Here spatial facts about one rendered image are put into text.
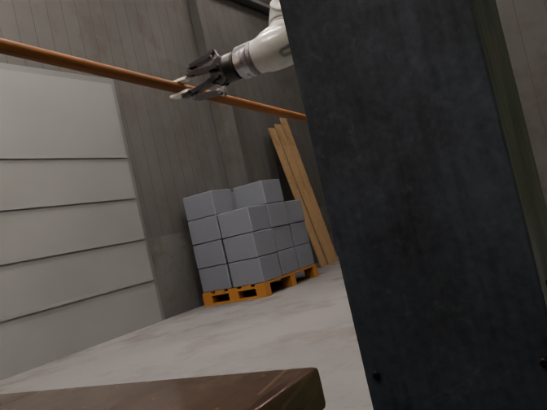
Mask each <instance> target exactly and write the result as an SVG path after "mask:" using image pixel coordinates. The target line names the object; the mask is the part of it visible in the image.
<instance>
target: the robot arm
mask: <svg viewBox="0 0 547 410"><path fill-rule="evenodd" d="M213 59H214V61H213V62H212V65H210V66H206V67H205V68H199V67H200V66H202V65H204V64H206V63H208V62H209V61H211V60H213ZM293 64H294V63H293V58H292V55H291V48H290V45H289V41H288V37H287V31H286V27H285V24H284V19H283V16H282V9H281V6H280V2H279V0H272V1H271V2H270V9H269V27H267V28H266V29H265V30H263V31H262V32H260V33H259V35H258V36H257V37H256V38H254V39H253V40H251V41H247V42H246V43H244V44H242V45H240V46H236V47H235V48H234V49H233V51H232V52H230V53H228V54H225V55H223V56H220V55H219V54H218V51H217V50H214V49H211V50H210V51H209V52H208V53H207V54H205V55H204V56H202V57H200V58H198V59H196V60H195V61H193V62H191V63H189V64H187V65H186V68H187V72H185V73H183V74H181V75H179V76H178V79H176V80H175V82H178V83H182V84H184V83H186V82H188V81H192V80H193V79H192V77H194V76H200V75H204V74H208V73H210V75H211V76H210V78H208V79H207V80H206V81H205V82H204V83H202V84H200V85H198V86H196V87H195V88H193V89H185V90H183V91H181V92H178V93H176V94H173V95H171V96H169V97H170V98H171V99H175V100H178V99H179V98H184V99H188V98H191V97H193V99H194V100H197V101H202V100H204V99H208V98H214V97H216V96H224V97H225V96H226V95H227V93H226V91H225V88H226V86H228V85H229V83H231V82H234V81H238V80H240V79H243V78H244V79H250V78H252V77H254V76H258V75H261V74H263V73H265V72H276V71H278V70H281V69H284V68H287V67H290V66H291V65H293ZM196 68H198V69H196ZM217 84H218V85H221V87H220V88H218V89H217V90H212V91H208V92H206V93H202V92H204V91H205V90H206V89H209V88H210V87H212V86H214V85H217ZM201 93H202V94H201Z"/></svg>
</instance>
